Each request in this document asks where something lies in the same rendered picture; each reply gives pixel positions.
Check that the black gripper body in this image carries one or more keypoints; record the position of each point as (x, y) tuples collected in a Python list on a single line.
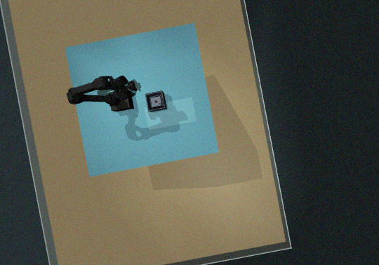
[(131, 86)]

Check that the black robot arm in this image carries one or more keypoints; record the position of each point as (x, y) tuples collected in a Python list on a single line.
[(76, 95)]

